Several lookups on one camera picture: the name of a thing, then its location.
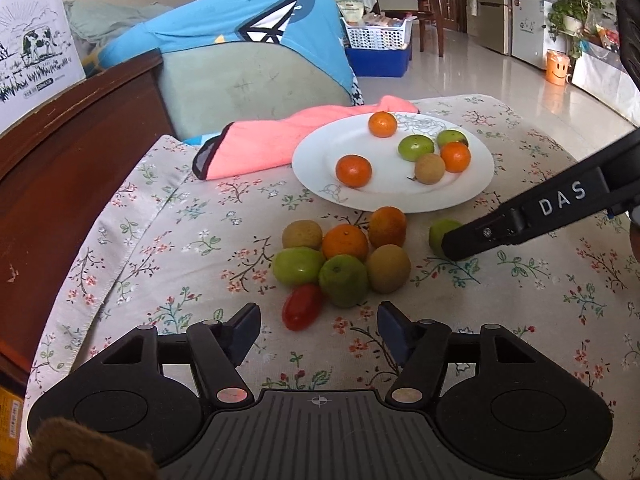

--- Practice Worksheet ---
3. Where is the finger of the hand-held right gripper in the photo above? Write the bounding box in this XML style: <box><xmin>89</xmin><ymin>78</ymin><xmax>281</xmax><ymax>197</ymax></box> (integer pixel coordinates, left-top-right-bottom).
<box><xmin>440</xmin><ymin>148</ymin><xmax>615</xmax><ymax>262</ymax></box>

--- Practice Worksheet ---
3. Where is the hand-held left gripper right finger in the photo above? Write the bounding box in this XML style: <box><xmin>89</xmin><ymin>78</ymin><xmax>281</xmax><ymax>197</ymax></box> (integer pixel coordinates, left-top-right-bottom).
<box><xmin>377</xmin><ymin>301</ymin><xmax>545</xmax><ymax>409</ymax></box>

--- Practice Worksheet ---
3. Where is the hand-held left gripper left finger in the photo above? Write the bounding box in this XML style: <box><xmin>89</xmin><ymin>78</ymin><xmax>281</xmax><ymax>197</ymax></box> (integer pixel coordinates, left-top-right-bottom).
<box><xmin>97</xmin><ymin>303</ymin><xmax>262</xmax><ymax>409</ymax></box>

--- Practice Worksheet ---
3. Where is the red cherry tomato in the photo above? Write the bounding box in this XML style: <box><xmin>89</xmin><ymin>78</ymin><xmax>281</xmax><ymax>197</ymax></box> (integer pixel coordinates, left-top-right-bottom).
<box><xmin>282</xmin><ymin>283</ymin><xmax>323</xmax><ymax>332</ymax></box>

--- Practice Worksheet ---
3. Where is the tan longan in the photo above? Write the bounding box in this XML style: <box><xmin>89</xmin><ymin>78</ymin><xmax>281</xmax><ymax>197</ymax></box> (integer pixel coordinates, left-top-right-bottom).
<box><xmin>365</xmin><ymin>244</ymin><xmax>412</xmax><ymax>295</ymax></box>
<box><xmin>407</xmin><ymin>153</ymin><xmax>446</xmax><ymax>186</ymax></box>
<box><xmin>282</xmin><ymin>220</ymin><xmax>324</xmax><ymax>251</ymax></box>

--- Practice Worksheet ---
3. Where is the small orange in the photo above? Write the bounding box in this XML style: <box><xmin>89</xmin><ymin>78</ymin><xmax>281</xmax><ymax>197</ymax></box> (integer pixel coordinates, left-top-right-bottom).
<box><xmin>440</xmin><ymin>141</ymin><xmax>472</xmax><ymax>174</ymax></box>
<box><xmin>335</xmin><ymin>154</ymin><xmax>374</xmax><ymax>189</ymax></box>
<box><xmin>321</xmin><ymin>224</ymin><xmax>370</xmax><ymax>262</ymax></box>
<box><xmin>368</xmin><ymin>111</ymin><xmax>398</xmax><ymax>138</ymax></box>
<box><xmin>368</xmin><ymin>206</ymin><xmax>408</xmax><ymax>248</ymax></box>

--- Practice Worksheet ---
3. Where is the white plate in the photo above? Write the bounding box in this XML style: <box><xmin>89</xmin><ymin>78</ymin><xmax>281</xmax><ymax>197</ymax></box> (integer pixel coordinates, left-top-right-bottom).
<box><xmin>291</xmin><ymin>111</ymin><xmax>495</xmax><ymax>213</ymax></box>

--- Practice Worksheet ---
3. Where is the floral tablecloth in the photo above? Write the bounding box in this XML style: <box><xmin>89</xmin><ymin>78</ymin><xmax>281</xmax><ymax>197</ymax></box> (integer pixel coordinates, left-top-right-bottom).
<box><xmin>22</xmin><ymin>92</ymin><xmax>640</xmax><ymax>461</ymax></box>

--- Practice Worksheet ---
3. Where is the white low cabinet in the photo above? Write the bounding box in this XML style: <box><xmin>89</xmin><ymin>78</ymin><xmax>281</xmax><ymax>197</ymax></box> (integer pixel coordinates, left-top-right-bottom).
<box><xmin>570</xmin><ymin>35</ymin><xmax>640</xmax><ymax>128</ymax></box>

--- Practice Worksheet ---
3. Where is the orange smiley bucket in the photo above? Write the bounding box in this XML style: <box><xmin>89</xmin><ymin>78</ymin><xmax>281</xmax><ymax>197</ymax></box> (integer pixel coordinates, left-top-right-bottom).
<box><xmin>545</xmin><ymin>50</ymin><xmax>571</xmax><ymax>85</ymax></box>

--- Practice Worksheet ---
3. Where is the white chest freezer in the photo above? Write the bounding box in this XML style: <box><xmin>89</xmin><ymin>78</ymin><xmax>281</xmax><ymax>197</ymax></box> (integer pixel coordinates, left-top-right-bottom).
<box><xmin>510</xmin><ymin>0</ymin><xmax>560</xmax><ymax>71</ymax></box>

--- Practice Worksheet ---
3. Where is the potted green plant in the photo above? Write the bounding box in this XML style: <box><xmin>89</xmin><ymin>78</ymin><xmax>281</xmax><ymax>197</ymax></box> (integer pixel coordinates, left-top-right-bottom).
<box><xmin>546</xmin><ymin>0</ymin><xmax>617</xmax><ymax>58</ymax></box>

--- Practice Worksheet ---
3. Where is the pink towel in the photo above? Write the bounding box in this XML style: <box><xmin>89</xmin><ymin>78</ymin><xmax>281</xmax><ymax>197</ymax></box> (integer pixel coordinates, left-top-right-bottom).
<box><xmin>192</xmin><ymin>95</ymin><xmax>420</xmax><ymax>181</ymax></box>

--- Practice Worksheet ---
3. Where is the blue storage bin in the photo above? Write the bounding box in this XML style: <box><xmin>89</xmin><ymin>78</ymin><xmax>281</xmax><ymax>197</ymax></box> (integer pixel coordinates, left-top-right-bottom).
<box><xmin>346</xmin><ymin>42</ymin><xmax>414</xmax><ymax>78</ymax></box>

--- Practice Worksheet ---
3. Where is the brown plush cloth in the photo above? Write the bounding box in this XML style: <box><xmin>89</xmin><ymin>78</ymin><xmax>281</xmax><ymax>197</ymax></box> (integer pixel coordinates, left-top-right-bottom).
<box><xmin>27</xmin><ymin>417</ymin><xmax>158</xmax><ymax>480</ymax></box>

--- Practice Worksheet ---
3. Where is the silver refrigerator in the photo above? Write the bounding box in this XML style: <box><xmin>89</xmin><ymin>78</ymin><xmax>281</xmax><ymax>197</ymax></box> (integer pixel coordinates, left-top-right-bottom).
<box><xmin>472</xmin><ymin>0</ymin><xmax>511</xmax><ymax>56</ymax></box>

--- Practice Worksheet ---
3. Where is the white plastic basket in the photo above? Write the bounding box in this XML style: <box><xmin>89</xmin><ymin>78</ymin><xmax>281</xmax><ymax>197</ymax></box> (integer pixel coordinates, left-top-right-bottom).
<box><xmin>344</xmin><ymin>16</ymin><xmax>415</xmax><ymax>52</ymax></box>

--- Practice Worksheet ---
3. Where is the brown wooden headboard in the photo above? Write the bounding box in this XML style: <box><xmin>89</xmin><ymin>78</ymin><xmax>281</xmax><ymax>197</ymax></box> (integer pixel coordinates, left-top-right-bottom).
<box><xmin>0</xmin><ymin>50</ymin><xmax>176</xmax><ymax>391</ymax></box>

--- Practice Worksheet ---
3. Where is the pale green sofa armrest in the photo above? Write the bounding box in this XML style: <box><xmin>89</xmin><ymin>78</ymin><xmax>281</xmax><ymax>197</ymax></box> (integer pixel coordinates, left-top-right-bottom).
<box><xmin>157</xmin><ymin>42</ymin><xmax>356</xmax><ymax>141</ymax></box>

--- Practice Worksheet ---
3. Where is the yellow cardboard box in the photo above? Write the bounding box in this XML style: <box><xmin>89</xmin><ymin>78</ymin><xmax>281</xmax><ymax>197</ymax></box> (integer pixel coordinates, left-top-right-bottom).
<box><xmin>0</xmin><ymin>385</ymin><xmax>26</xmax><ymax>466</ymax></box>

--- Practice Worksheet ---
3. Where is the blue printed blanket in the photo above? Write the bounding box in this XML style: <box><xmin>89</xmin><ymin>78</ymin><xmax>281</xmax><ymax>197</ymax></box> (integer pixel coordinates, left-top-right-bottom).
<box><xmin>82</xmin><ymin>0</ymin><xmax>358</xmax><ymax>106</ymax></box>

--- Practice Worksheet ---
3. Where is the pale green quilt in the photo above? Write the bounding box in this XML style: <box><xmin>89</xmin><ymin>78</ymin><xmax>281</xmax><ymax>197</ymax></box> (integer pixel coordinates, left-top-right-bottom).
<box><xmin>64</xmin><ymin>0</ymin><xmax>173</xmax><ymax>56</ymax></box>

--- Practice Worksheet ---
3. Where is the white cow print carton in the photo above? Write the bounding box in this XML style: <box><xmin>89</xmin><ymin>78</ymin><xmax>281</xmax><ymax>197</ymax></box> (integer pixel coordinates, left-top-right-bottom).
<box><xmin>0</xmin><ymin>0</ymin><xmax>87</xmax><ymax>136</ymax></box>

